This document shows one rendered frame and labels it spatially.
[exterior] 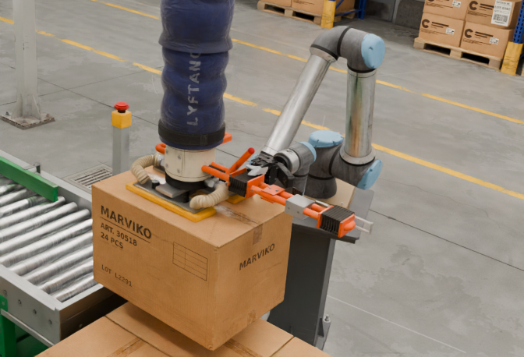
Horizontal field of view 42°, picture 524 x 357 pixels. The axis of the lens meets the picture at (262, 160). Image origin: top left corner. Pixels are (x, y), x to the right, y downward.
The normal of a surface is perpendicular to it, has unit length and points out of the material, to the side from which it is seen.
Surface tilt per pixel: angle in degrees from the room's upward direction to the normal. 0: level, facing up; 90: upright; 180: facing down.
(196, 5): 74
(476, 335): 0
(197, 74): 109
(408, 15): 90
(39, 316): 90
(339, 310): 0
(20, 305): 90
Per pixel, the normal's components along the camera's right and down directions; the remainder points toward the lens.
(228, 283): 0.79, 0.30
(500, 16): -0.59, 0.30
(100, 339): 0.10, -0.91
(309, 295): -0.28, 0.36
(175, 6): -0.45, 0.14
